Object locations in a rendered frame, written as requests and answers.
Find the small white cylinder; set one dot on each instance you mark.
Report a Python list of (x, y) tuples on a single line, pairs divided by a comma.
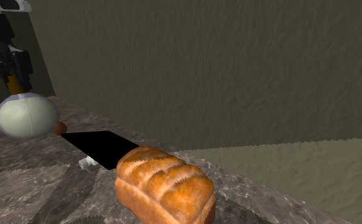
[(87, 162)]

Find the round white orange-necked vase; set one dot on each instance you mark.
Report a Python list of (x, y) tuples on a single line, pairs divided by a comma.
[(27, 115)]

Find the small orange-brown ball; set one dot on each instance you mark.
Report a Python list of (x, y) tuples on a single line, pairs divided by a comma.
[(60, 128)]

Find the brown bread loaf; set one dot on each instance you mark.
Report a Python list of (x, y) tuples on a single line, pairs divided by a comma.
[(165, 186)]

